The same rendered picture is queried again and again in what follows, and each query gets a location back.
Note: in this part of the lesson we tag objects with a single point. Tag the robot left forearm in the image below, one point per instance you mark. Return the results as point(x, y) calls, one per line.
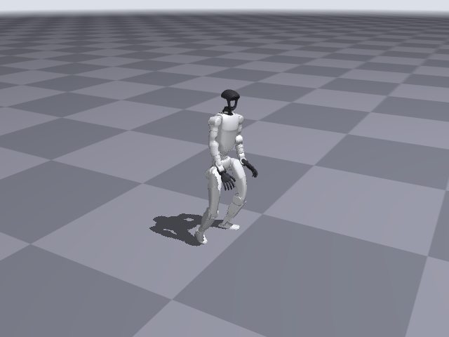
point(240, 152)

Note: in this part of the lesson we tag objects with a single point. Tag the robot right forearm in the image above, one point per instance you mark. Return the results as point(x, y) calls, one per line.
point(216, 156)

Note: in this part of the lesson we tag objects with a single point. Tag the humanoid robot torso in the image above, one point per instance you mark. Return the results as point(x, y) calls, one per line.
point(226, 136)

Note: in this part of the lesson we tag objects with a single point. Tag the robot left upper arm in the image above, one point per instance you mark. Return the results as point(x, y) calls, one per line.
point(239, 139)

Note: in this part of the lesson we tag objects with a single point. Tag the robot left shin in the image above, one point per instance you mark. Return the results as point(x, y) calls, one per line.
point(231, 212)

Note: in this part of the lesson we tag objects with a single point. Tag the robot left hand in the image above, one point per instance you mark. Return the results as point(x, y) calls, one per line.
point(245, 163)

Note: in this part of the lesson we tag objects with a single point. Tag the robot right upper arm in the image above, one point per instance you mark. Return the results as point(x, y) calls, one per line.
point(214, 123)

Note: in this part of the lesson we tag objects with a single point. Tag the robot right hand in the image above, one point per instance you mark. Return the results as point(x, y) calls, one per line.
point(225, 177)

